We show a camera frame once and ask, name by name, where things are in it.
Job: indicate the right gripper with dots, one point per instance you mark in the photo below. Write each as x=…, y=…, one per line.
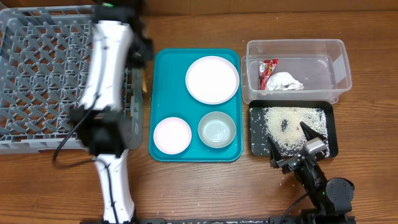
x=294, y=162

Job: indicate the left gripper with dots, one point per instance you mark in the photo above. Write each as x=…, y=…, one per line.
x=141, y=64

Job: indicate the white rice pile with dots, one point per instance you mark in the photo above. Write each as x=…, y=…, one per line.
x=282, y=124

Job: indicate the white tissue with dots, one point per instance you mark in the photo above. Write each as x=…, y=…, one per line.
x=283, y=81

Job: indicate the grey round bowl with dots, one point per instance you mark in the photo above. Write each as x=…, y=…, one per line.
x=216, y=129

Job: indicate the red snack wrapper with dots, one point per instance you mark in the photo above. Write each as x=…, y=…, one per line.
x=266, y=68

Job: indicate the pink shallow bowl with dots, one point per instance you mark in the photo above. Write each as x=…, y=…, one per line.
x=172, y=135

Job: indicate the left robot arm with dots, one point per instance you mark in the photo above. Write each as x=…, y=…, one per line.
x=109, y=118

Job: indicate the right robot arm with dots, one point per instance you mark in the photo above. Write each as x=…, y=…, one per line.
x=331, y=198

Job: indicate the grey plastic dishwasher rack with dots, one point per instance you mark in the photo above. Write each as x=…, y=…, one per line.
x=45, y=61

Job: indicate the black rectangular tray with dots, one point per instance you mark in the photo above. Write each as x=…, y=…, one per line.
x=331, y=143

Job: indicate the clear plastic bin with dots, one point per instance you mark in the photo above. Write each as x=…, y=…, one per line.
x=321, y=65

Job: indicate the large white round plate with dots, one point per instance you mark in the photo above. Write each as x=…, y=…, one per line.
x=212, y=80

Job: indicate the teal plastic serving tray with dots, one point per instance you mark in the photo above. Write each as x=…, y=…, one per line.
x=170, y=98

